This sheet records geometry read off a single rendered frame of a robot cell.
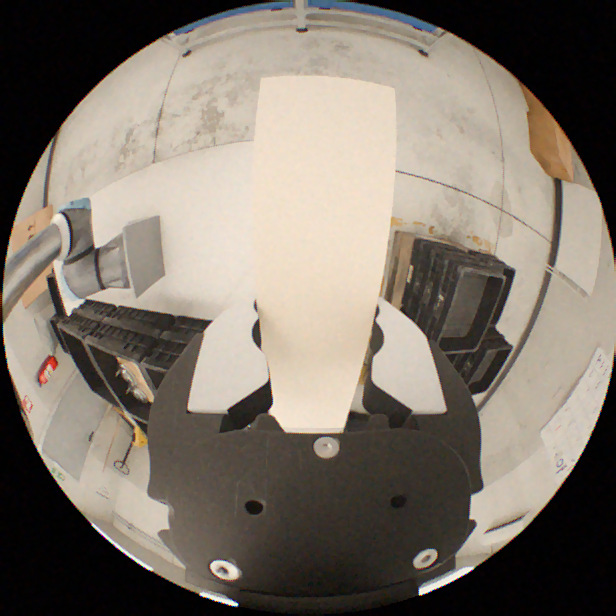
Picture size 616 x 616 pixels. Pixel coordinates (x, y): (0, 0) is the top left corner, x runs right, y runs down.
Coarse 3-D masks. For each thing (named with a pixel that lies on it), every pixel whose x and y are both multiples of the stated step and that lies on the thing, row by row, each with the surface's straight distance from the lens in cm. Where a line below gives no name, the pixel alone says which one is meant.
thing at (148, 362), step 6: (144, 360) 57; (150, 360) 57; (156, 360) 56; (144, 366) 58; (150, 366) 56; (156, 366) 54; (162, 366) 54; (168, 366) 53; (144, 372) 60; (162, 372) 54; (150, 378) 61; (150, 384) 63; (156, 390) 64; (252, 426) 59
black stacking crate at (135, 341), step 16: (96, 336) 79; (112, 336) 73; (128, 336) 70; (144, 336) 67; (96, 352) 84; (144, 352) 62; (112, 368) 91; (112, 384) 92; (128, 384) 100; (128, 400) 101; (144, 416) 98
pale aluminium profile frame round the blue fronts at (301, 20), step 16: (304, 0) 178; (240, 16) 168; (256, 16) 167; (304, 16) 168; (368, 16) 163; (192, 32) 179; (224, 32) 181; (304, 32) 179; (384, 32) 176; (416, 32) 172; (448, 32) 169; (176, 48) 194; (432, 48) 185
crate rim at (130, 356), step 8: (88, 336) 79; (88, 344) 81; (96, 344) 73; (104, 344) 70; (112, 352) 66; (120, 352) 64; (128, 352) 62; (128, 360) 62; (136, 360) 59; (104, 376) 88; (144, 376) 62; (152, 392) 67; (120, 400) 97; (136, 416) 99
